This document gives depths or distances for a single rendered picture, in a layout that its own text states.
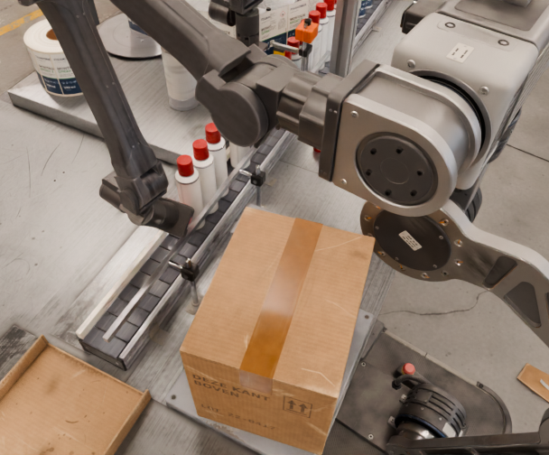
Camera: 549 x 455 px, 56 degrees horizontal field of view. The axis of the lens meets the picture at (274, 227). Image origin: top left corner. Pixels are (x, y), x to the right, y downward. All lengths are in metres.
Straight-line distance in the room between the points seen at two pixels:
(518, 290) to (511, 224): 1.73
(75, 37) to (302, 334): 0.55
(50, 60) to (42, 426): 0.98
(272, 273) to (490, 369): 1.44
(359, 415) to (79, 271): 0.93
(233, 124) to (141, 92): 1.04
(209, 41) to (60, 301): 0.76
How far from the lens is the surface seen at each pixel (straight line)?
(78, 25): 0.86
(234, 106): 0.61
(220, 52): 0.65
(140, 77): 1.72
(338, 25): 1.34
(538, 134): 3.20
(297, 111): 0.58
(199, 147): 1.11
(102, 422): 1.09
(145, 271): 1.17
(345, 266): 0.87
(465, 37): 0.62
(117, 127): 0.89
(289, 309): 0.81
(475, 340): 2.20
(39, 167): 1.56
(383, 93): 0.56
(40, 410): 1.13
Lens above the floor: 1.82
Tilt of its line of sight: 50 degrees down
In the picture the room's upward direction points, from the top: 1 degrees clockwise
